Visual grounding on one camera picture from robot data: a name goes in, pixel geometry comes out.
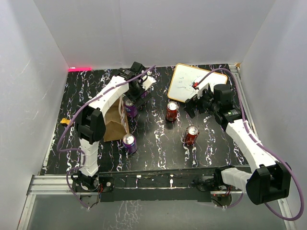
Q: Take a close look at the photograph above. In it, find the small whiteboard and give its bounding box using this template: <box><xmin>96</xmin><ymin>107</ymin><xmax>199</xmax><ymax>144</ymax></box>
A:
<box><xmin>167</xmin><ymin>64</ymin><xmax>228</xmax><ymax>103</ymax></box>

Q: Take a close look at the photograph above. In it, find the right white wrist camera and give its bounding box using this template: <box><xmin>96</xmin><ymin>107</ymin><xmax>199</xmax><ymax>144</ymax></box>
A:
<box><xmin>192</xmin><ymin>80</ymin><xmax>210</xmax><ymax>98</ymax></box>

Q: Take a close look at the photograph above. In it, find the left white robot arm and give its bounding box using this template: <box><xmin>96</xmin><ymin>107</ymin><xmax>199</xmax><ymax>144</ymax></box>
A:
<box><xmin>75</xmin><ymin>62</ymin><xmax>156</xmax><ymax>191</ymax></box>

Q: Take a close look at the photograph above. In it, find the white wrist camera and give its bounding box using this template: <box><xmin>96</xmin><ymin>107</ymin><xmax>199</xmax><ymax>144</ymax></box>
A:
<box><xmin>192</xmin><ymin>80</ymin><xmax>210</xmax><ymax>98</ymax></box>
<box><xmin>140</xmin><ymin>75</ymin><xmax>156</xmax><ymax>91</ymax></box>

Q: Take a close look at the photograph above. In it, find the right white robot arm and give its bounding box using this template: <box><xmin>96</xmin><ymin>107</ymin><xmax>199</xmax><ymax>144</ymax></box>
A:
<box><xmin>185</xmin><ymin>84</ymin><xmax>291</xmax><ymax>205</ymax></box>

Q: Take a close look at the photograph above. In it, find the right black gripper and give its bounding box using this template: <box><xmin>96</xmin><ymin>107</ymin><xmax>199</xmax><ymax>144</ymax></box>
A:
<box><xmin>184</xmin><ymin>87</ymin><xmax>219</xmax><ymax>118</ymax></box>

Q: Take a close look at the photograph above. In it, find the brown canvas tote bag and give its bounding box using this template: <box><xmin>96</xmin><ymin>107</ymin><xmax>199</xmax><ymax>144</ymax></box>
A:
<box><xmin>103</xmin><ymin>97</ymin><xmax>130</xmax><ymax>142</ymax></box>

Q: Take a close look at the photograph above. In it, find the red soda can front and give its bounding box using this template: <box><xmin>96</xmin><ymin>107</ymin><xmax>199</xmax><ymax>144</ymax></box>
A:
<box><xmin>184</xmin><ymin>125</ymin><xmax>200</xmax><ymax>146</ymax></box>

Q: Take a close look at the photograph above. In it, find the purple soda can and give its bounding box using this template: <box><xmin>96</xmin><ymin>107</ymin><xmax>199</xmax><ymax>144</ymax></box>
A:
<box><xmin>124</xmin><ymin>99</ymin><xmax>138</xmax><ymax>118</ymax></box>
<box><xmin>122</xmin><ymin>134</ymin><xmax>137</xmax><ymax>154</ymax></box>
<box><xmin>141</xmin><ymin>91</ymin><xmax>149</xmax><ymax>98</ymax></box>

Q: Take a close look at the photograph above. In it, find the purple soda can front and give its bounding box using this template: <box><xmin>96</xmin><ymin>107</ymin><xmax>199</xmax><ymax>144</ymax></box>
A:
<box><xmin>122</xmin><ymin>134</ymin><xmax>137</xmax><ymax>154</ymax></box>

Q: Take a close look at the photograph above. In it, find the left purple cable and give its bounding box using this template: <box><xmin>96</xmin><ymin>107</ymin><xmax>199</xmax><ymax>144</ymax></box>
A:
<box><xmin>57</xmin><ymin>65</ymin><xmax>156</xmax><ymax>211</ymax></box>

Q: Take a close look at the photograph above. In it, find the small orange object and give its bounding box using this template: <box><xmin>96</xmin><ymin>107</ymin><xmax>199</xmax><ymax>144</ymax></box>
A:
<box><xmin>60</xmin><ymin>118</ymin><xmax>71</xmax><ymax>127</ymax></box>

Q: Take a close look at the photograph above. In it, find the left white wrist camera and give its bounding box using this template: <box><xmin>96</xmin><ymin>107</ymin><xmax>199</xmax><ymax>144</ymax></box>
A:
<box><xmin>140</xmin><ymin>75</ymin><xmax>156</xmax><ymax>91</ymax></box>

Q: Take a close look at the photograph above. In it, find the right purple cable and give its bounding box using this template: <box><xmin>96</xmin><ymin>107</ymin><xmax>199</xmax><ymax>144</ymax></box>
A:
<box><xmin>195</xmin><ymin>68</ymin><xmax>302</xmax><ymax>221</ymax></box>

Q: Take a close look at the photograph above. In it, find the pink marker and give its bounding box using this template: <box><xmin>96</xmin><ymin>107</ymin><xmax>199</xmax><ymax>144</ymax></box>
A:
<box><xmin>68</xmin><ymin>68</ymin><xmax>92</xmax><ymax>72</ymax></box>

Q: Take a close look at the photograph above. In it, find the purple cable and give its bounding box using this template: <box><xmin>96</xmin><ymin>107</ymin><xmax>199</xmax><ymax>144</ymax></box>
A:
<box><xmin>57</xmin><ymin>65</ymin><xmax>156</xmax><ymax>211</ymax></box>
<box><xmin>195</xmin><ymin>68</ymin><xmax>302</xmax><ymax>221</ymax></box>

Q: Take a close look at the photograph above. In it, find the red soda can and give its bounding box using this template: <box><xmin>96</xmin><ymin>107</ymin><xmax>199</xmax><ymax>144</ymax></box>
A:
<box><xmin>184</xmin><ymin>125</ymin><xmax>200</xmax><ymax>146</ymax></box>
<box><xmin>166</xmin><ymin>101</ymin><xmax>179</xmax><ymax>122</ymax></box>

